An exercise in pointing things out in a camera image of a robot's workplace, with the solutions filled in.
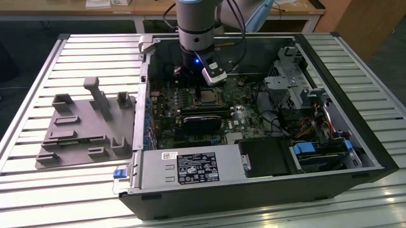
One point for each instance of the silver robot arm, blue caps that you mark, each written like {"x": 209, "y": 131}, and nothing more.
{"x": 194, "y": 23}

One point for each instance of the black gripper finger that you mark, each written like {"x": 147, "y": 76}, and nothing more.
{"x": 199, "y": 92}

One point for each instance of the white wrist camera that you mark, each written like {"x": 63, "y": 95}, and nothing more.
{"x": 215, "y": 71}

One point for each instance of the blue disk carrier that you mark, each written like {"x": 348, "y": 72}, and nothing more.
{"x": 304, "y": 148}

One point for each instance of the small silver heat sink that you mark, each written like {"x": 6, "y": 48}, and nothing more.
{"x": 234, "y": 137}

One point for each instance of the small white box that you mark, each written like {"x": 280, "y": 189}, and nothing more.
{"x": 121, "y": 2}

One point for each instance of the blue case latch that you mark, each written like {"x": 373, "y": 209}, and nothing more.
{"x": 119, "y": 173}

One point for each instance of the grey plastic parts rack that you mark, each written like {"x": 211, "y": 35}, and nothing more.
{"x": 89, "y": 123}

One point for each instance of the silver square CPU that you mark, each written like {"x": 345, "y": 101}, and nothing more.
{"x": 211, "y": 95}

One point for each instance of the metal drive cage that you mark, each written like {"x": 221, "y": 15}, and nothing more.
{"x": 282, "y": 83}

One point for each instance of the black plastic shroud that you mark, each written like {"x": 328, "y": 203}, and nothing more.
{"x": 266, "y": 156}

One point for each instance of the green motherboard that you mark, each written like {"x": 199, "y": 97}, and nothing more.
{"x": 248, "y": 118}

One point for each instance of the black RAM slot bank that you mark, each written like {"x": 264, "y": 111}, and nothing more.
{"x": 187, "y": 82}

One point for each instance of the black graphics card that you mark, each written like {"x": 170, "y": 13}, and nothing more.
{"x": 203, "y": 124}

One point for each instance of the green RAM stick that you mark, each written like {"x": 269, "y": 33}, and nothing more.
{"x": 74, "y": 142}

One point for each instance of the blue plastic clip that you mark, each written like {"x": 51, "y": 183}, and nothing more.
{"x": 348, "y": 145}

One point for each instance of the wooden cabinet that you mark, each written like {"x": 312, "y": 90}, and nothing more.
{"x": 365, "y": 23}

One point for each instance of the black open PC case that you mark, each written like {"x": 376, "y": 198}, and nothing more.
{"x": 222, "y": 204}

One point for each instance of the grey power supply unit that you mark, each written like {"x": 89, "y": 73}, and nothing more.
{"x": 153, "y": 171}

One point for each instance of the CPU socket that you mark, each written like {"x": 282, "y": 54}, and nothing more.
{"x": 194, "y": 104}

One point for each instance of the wooden desk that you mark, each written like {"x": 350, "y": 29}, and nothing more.
{"x": 63, "y": 13}

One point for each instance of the large white box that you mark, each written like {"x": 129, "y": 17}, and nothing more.
{"x": 98, "y": 4}

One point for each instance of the metal disk bay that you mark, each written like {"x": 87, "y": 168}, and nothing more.
{"x": 324, "y": 159}

